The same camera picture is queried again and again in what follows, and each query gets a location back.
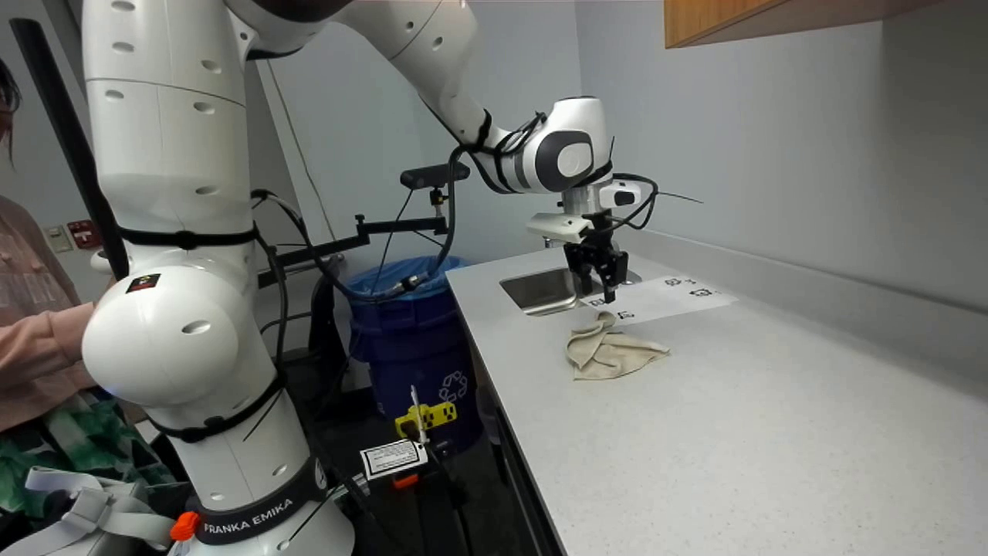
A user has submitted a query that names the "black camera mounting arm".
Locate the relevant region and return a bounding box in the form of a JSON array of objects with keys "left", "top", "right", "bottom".
[{"left": 258, "top": 210, "right": 453, "bottom": 287}]

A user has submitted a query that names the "blue trash bin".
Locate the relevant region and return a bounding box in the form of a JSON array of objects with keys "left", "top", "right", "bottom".
[{"left": 344, "top": 254, "right": 486, "bottom": 459}]

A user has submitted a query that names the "person torso in shirt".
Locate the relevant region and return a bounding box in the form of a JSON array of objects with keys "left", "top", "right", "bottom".
[{"left": 0, "top": 59, "right": 84, "bottom": 326}]

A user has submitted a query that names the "white label tag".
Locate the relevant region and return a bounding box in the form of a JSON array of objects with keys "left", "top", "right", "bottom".
[{"left": 355, "top": 440, "right": 432, "bottom": 482}]

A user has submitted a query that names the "person forearm pink sleeve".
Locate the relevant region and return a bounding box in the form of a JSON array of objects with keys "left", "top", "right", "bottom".
[{"left": 0, "top": 300, "right": 103, "bottom": 437}]

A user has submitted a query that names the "yellow clamp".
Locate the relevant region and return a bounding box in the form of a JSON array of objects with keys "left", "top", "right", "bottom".
[{"left": 392, "top": 382, "right": 461, "bottom": 449}]

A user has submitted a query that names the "black leaning pole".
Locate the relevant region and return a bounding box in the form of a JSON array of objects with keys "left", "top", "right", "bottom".
[{"left": 6, "top": 16, "right": 132, "bottom": 283}]

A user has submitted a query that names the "green fabric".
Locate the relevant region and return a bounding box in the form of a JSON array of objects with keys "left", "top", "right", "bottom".
[{"left": 0, "top": 395, "right": 184, "bottom": 520}]

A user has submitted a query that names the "wooden wall cabinet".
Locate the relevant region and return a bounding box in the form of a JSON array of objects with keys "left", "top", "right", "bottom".
[{"left": 662, "top": 0, "right": 931, "bottom": 54}]

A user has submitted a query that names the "white paper sheet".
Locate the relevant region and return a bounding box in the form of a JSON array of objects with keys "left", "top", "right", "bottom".
[{"left": 605, "top": 274, "right": 742, "bottom": 326}]

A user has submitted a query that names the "orange knob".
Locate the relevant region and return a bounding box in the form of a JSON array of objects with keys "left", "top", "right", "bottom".
[{"left": 168, "top": 506, "right": 204, "bottom": 548}]

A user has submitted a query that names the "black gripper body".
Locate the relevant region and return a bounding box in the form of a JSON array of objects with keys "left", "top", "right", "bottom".
[{"left": 561, "top": 210, "right": 633, "bottom": 279}]

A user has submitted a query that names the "black camera bar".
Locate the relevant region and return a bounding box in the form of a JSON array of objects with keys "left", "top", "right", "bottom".
[{"left": 400, "top": 162, "right": 473, "bottom": 196}]

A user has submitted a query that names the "grey bag strap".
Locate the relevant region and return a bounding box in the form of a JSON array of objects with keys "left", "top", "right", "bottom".
[{"left": 0, "top": 463, "right": 180, "bottom": 556}]

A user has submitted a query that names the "grey flat tray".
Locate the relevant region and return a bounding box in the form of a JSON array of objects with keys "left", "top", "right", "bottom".
[{"left": 496, "top": 262, "right": 641, "bottom": 315}]

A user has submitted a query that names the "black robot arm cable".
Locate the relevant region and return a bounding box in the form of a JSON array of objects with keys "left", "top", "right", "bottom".
[{"left": 448, "top": 104, "right": 663, "bottom": 236}]

